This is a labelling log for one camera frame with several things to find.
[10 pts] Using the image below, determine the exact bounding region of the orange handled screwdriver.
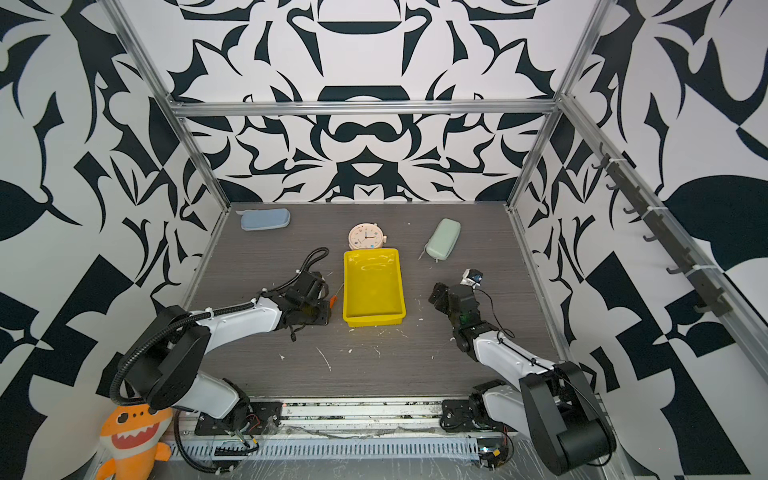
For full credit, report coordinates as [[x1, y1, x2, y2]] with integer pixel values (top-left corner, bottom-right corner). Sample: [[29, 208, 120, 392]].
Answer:
[[329, 283, 344, 309]]

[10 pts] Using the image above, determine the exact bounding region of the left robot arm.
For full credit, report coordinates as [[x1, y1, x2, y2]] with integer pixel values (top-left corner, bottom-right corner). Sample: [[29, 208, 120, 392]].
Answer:
[[109, 270, 331, 432]]

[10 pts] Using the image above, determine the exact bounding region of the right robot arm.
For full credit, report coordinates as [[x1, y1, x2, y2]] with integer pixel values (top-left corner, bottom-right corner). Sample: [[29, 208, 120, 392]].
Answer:
[[429, 282, 617, 475]]

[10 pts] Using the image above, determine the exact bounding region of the yellow plastic bin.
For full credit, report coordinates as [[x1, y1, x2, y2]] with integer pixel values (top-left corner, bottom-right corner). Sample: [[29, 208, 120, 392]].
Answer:
[[342, 248, 406, 329]]

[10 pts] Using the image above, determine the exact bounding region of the green zip case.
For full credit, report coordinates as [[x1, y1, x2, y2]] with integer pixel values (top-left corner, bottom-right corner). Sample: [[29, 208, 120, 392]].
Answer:
[[419, 218, 461, 262]]

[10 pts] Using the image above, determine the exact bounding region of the pink round clock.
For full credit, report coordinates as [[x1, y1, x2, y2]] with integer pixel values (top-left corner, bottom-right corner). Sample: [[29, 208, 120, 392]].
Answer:
[[347, 223, 387, 250]]

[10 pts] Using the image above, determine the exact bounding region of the blue zip case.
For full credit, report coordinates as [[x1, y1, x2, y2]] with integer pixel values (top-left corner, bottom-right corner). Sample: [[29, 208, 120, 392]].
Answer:
[[239, 208, 291, 232]]

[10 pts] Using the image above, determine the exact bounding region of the orange shark plush toy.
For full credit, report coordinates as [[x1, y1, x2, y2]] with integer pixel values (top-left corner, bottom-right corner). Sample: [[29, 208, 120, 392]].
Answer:
[[96, 404, 172, 479]]

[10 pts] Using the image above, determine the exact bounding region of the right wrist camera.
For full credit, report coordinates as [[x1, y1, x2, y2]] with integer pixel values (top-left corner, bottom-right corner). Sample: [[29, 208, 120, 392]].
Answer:
[[460, 268, 483, 289]]

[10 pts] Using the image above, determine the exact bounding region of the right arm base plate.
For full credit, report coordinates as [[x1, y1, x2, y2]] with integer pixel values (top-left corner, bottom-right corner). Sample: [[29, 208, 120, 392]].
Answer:
[[439, 399, 487, 433]]

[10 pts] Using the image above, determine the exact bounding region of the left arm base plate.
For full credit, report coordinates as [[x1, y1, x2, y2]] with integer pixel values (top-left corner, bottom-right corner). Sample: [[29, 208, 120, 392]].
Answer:
[[194, 401, 283, 436]]

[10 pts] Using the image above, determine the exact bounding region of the white cable duct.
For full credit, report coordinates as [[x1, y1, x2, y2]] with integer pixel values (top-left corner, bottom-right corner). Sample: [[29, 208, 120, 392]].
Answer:
[[183, 437, 480, 462]]

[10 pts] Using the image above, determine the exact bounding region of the aluminium frame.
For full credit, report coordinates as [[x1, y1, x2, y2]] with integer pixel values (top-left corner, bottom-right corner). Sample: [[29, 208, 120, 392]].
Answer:
[[102, 1, 767, 376]]

